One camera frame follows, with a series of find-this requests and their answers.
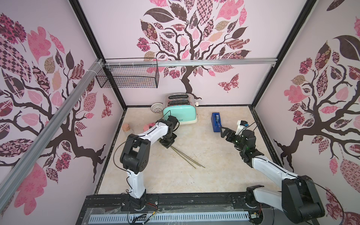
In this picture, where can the mint green toaster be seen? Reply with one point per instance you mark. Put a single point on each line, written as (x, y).
(182, 106)

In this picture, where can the light pink artificial rose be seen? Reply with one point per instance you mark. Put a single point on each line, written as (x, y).
(148, 126)

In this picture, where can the aluminium frame rail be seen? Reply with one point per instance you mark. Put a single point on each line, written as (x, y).
(26, 162)

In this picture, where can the black wire basket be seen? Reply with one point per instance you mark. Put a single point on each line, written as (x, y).
(129, 73)

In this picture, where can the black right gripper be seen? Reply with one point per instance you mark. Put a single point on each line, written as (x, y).
(232, 135)

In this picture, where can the white slotted cable duct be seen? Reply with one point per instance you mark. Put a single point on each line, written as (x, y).
(162, 218)

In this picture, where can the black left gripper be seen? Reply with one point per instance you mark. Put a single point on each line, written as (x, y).
(167, 145)

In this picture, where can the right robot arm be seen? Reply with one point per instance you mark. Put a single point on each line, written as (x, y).
(297, 198)

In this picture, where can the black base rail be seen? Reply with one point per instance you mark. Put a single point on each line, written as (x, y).
(181, 203)

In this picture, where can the dark pink artificial rose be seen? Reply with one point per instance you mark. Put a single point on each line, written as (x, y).
(188, 159)

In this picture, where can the glass jar with pink lid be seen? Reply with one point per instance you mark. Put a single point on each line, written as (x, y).
(126, 127)

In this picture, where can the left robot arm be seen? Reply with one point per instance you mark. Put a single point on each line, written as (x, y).
(136, 153)

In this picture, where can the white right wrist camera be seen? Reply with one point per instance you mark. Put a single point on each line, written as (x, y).
(241, 125)

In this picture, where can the blue tape dispenser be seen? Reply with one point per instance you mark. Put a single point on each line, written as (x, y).
(216, 122)

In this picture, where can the patterned ceramic bowl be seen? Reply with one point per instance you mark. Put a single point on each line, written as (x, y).
(157, 108)

